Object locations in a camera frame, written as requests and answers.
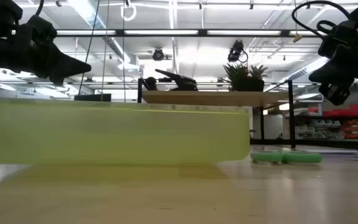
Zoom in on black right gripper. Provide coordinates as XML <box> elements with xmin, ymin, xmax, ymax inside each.
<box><xmin>309</xmin><ymin>11</ymin><xmax>358</xmax><ymax>106</ymax></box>

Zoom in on black equipment box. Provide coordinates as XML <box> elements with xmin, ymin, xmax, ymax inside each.
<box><xmin>73</xmin><ymin>93</ymin><xmax>112</xmax><ymax>103</ymax></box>

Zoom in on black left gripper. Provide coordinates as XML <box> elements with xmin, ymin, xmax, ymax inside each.
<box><xmin>11</xmin><ymin>14</ymin><xmax>92</xmax><ymax>87</ymax></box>

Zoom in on round black ceiling device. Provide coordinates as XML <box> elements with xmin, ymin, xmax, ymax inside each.
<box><xmin>152</xmin><ymin>47</ymin><xmax>165</xmax><ymax>62</ymax></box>

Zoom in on grey and red bin shelving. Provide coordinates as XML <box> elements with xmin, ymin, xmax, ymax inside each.
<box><xmin>295</xmin><ymin>104</ymin><xmax>358</xmax><ymax>141</ymax></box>

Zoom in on white cable ring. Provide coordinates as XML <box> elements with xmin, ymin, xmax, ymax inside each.
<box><xmin>120</xmin><ymin>2</ymin><xmax>137</xmax><ymax>22</ymax></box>

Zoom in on black stapler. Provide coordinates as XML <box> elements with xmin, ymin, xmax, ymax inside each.
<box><xmin>144</xmin><ymin>68</ymin><xmax>199</xmax><ymax>92</ymax></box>

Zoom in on black overhead light bar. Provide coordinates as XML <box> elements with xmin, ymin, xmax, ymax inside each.
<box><xmin>53</xmin><ymin>29</ymin><xmax>324</xmax><ymax>38</ymax></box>

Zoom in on yellow translucent pencil case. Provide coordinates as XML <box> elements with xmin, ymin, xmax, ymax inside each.
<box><xmin>0</xmin><ymin>98</ymin><xmax>251</xmax><ymax>165</ymax></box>

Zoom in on green handled scissors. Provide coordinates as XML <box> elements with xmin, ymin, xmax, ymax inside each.
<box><xmin>250</xmin><ymin>150</ymin><xmax>323</xmax><ymax>165</ymax></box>

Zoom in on potted succulent plant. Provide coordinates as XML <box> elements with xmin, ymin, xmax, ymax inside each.
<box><xmin>223</xmin><ymin>63</ymin><xmax>269</xmax><ymax>92</ymax></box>

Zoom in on wooden shelf riser black legs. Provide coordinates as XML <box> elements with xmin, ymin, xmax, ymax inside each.
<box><xmin>137</xmin><ymin>77</ymin><xmax>296</xmax><ymax>149</ymax></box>

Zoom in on black overhead camera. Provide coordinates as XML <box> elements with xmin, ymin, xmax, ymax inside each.
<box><xmin>227</xmin><ymin>39</ymin><xmax>249</xmax><ymax>63</ymax></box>

